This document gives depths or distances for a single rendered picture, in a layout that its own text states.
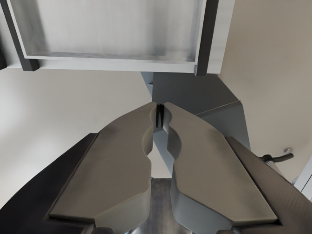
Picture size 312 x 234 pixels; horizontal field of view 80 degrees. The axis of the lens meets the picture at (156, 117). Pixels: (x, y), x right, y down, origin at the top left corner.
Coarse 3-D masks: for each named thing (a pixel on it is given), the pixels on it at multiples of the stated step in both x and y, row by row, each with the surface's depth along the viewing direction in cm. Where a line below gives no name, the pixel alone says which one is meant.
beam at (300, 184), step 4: (308, 160) 102; (308, 164) 102; (304, 168) 105; (308, 168) 102; (304, 172) 105; (308, 172) 102; (300, 176) 108; (304, 176) 105; (308, 176) 102; (300, 180) 108; (304, 180) 105; (308, 180) 102; (296, 184) 111; (300, 184) 107; (304, 184) 105; (308, 184) 102; (300, 188) 107; (304, 188) 105; (308, 188) 102; (304, 192) 105; (308, 192) 102; (308, 196) 102
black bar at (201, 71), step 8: (208, 0) 26; (216, 0) 26; (208, 8) 26; (216, 8) 26; (208, 16) 27; (208, 24) 27; (208, 32) 28; (208, 40) 28; (200, 48) 29; (208, 48) 29; (200, 56) 29; (208, 56) 29; (200, 64) 30; (200, 72) 31
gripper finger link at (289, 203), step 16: (240, 144) 8; (240, 160) 7; (256, 160) 7; (256, 176) 6; (272, 176) 6; (272, 192) 6; (288, 192) 6; (272, 208) 5; (288, 208) 5; (304, 208) 5; (272, 224) 5; (288, 224) 5; (304, 224) 5
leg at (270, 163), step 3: (267, 162) 142; (270, 162) 140; (273, 162) 140; (270, 165) 138; (273, 165) 137; (273, 168) 135; (276, 168) 135; (276, 171) 132; (279, 171) 132; (282, 174) 130
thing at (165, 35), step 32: (32, 0) 27; (64, 0) 27; (96, 0) 27; (128, 0) 27; (160, 0) 27; (192, 0) 27; (32, 32) 29; (64, 32) 29; (96, 32) 29; (128, 32) 29; (160, 32) 29; (192, 32) 29; (192, 64) 29
